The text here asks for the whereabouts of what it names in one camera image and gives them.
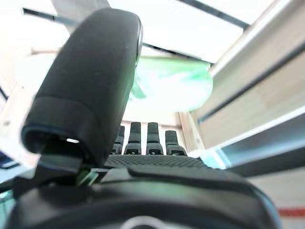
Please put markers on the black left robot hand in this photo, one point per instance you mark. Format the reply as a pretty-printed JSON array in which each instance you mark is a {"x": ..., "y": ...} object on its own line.
[{"x": 90, "y": 78}]

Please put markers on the wooden cabbage crate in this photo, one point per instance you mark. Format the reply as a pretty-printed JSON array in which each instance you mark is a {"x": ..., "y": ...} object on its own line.
[{"x": 262, "y": 95}]

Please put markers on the napa cabbage white green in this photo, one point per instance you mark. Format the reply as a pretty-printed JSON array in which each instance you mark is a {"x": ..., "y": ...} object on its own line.
[{"x": 171, "y": 86}]

